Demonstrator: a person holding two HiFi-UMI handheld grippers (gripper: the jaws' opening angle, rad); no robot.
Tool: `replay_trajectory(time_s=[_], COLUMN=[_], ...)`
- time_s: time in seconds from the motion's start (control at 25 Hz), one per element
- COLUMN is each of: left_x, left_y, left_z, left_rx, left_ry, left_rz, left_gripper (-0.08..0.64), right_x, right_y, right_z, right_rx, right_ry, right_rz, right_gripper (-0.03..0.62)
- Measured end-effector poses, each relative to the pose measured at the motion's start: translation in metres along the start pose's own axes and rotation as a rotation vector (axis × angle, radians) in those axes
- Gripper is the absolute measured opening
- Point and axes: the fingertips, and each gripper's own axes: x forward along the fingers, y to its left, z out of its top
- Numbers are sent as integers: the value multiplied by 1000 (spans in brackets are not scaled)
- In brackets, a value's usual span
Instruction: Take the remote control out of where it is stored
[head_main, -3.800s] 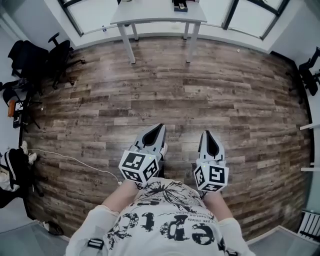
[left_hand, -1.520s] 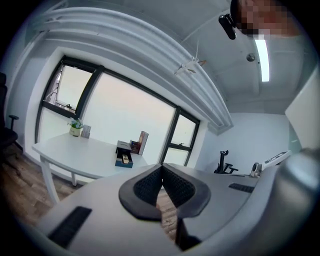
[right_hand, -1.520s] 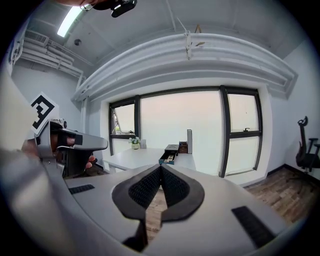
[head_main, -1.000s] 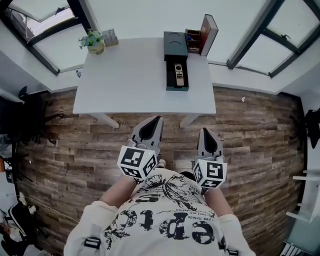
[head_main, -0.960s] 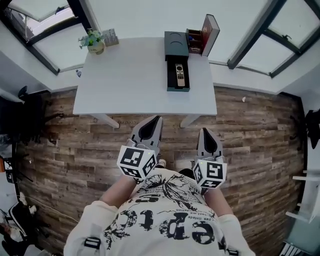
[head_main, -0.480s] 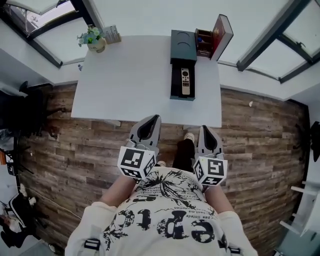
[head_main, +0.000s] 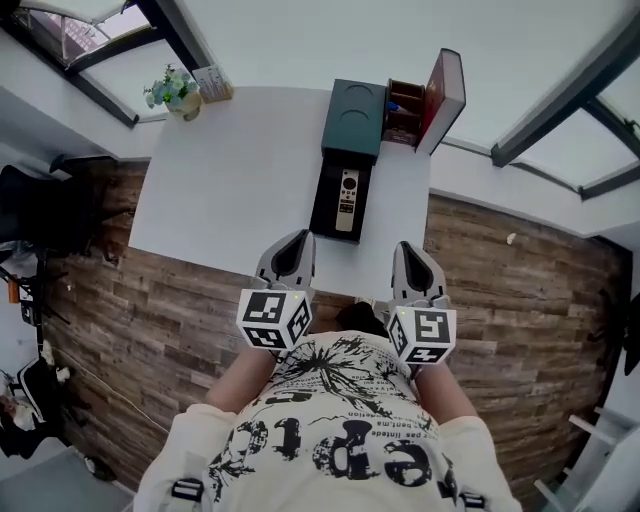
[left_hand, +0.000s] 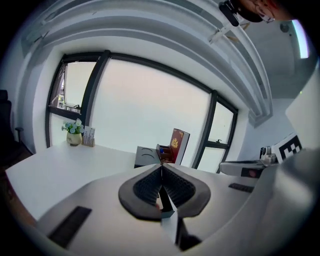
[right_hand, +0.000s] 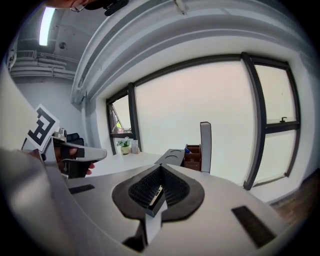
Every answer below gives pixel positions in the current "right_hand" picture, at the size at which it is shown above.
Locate silver gripper camera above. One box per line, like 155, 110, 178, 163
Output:
53, 127, 69, 144

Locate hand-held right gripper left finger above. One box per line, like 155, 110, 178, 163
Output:
66, 163, 162, 256

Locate large white duct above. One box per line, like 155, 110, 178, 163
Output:
70, 0, 305, 106

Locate white table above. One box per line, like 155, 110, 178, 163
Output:
89, 151, 176, 179

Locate person's white shirt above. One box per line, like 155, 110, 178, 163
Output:
0, 42, 36, 152

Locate black-framed window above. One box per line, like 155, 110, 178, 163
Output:
105, 51, 302, 191

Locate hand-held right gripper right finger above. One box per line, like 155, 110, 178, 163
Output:
149, 163, 293, 256

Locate black head camera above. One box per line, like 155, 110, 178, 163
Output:
103, 0, 130, 17

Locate brown cardboard organiser box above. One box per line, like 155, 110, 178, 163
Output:
184, 143, 202, 173

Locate person's left hand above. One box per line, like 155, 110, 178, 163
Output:
55, 147, 97, 177

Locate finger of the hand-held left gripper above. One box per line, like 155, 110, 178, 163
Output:
51, 141, 108, 161

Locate white ceiling pipes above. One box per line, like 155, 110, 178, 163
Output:
9, 49, 79, 81

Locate person's glasses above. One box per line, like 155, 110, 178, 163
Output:
69, 3, 89, 13

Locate white duct hanger bracket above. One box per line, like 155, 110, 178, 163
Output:
173, 0, 188, 16

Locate long ceiling light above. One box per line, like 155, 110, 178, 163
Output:
38, 6, 55, 47

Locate black office chair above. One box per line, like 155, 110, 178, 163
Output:
65, 132, 85, 147

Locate black tray with round recesses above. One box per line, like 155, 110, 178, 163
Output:
154, 148, 186, 168

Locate small potted plant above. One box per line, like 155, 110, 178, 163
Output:
115, 136, 132, 156

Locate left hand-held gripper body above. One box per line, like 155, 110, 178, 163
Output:
21, 104, 90, 180

